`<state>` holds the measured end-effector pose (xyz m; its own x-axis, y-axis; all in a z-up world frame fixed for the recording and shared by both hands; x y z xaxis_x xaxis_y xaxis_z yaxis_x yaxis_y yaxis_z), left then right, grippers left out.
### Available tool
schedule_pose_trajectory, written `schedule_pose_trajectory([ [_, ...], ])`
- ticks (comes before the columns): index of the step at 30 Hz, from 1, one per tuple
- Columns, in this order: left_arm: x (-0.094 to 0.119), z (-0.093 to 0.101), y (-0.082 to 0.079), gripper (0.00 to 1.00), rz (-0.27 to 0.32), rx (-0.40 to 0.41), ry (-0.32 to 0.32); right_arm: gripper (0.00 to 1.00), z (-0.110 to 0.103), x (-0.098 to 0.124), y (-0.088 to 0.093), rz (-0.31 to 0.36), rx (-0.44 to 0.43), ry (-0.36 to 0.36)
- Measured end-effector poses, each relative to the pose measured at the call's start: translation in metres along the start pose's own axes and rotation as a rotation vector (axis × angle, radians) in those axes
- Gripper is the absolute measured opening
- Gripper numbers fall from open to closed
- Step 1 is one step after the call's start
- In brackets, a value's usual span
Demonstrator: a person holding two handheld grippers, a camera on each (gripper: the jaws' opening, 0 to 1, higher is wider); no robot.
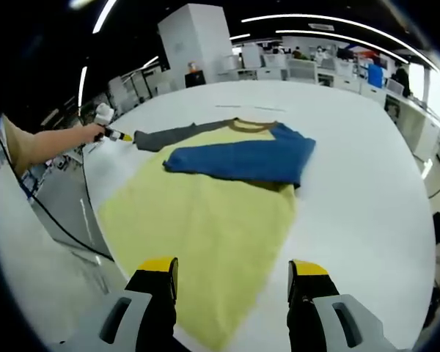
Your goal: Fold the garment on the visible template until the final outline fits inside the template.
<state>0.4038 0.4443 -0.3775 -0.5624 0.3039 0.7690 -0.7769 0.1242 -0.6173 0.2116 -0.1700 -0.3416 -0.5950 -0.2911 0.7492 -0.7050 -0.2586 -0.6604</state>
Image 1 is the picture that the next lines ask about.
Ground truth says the black low cabinet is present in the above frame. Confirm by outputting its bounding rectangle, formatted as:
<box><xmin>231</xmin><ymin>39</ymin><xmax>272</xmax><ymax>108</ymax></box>
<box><xmin>185</xmin><ymin>69</ymin><xmax>207</xmax><ymax>89</ymax></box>

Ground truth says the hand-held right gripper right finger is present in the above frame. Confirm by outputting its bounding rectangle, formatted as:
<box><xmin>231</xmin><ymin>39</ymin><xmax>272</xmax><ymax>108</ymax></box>
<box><xmin>287</xmin><ymin>259</ymin><xmax>395</xmax><ymax>352</ymax></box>

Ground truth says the white square pillar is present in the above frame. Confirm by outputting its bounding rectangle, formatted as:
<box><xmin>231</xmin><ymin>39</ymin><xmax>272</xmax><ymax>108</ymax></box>
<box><xmin>157</xmin><ymin>3</ymin><xmax>234</xmax><ymax>88</ymax></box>

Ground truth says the black cable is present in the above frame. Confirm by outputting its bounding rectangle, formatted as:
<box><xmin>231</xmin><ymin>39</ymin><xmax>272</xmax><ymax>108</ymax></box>
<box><xmin>0</xmin><ymin>133</ymin><xmax>115</xmax><ymax>263</ymax></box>

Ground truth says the long ceiling light strip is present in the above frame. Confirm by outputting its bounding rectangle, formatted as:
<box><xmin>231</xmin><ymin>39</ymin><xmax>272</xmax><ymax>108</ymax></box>
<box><xmin>241</xmin><ymin>14</ymin><xmax>436</xmax><ymax>69</ymax></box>

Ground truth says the white office desk row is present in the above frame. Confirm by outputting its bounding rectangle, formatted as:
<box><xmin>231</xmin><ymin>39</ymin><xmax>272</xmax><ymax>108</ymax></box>
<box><xmin>383</xmin><ymin>91</ymin><xmax>440</xmax><ymax>166</ymax></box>

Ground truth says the short ceiling light strip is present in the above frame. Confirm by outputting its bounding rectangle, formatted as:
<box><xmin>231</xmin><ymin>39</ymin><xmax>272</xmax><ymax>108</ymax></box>
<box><xmin>274</xmin><ymin>29</ymin><xmax>426</xmax><ymax>63</ymax></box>

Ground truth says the white lab cabinet row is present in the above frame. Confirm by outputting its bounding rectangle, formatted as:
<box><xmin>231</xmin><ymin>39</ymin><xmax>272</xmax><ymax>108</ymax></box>
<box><xmin>238</xmin><ymin>43</ymin><xmax>386</xmax><ymax>97</ymax></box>

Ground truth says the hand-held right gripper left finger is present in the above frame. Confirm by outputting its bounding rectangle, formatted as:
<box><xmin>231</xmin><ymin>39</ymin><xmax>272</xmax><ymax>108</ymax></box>
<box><xmin>45</xmin><ymin>256</ymin><xmax>180</xmax><ymax>352</ymax></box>

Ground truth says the yellow blue grey garment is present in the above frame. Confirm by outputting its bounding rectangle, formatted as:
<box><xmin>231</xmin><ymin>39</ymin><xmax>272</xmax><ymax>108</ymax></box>
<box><xmin>97</xmin><ymin>117</ymin><xmax>317</xmax><ymax>349</ymax></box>

